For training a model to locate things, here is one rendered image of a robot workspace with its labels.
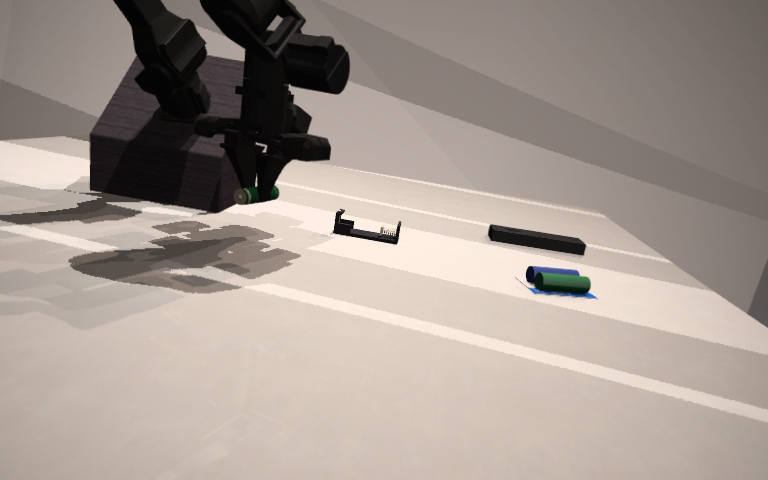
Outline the green and black battery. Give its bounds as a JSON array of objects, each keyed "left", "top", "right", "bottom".
[{"left": 234, "top": 186, "right": 280, "bottom": 206}]

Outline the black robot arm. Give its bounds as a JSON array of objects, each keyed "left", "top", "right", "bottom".
[{"left": 113, "top": 0, "right": 350, "bottom": 133}]

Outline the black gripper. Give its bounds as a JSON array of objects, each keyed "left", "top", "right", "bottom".
[{"left": 194, "top": 78, "right": 331, "bottom": 203}]

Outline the black rectangular bar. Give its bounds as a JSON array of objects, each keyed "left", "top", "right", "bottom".
[{"left": 487, "top": 224, "right": 587, "bottom": 255}]

